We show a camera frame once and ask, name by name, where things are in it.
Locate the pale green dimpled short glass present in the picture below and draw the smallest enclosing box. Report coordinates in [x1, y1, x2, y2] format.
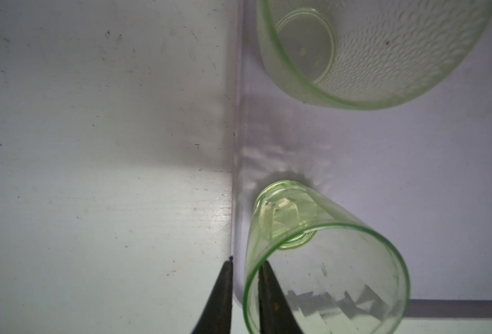
[256, 0, 492, 110]

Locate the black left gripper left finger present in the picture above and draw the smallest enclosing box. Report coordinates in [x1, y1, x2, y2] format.
[192, 256, 233, 334]

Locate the lilac plastic tray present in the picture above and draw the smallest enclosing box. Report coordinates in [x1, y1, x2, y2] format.
[231, 1, 492, 300]

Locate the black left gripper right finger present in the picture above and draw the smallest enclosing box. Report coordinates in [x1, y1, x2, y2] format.
[258, 261, 303, 334]

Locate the bright green faceted glass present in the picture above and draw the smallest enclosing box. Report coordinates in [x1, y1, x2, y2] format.
[243, 180, 410, 333]

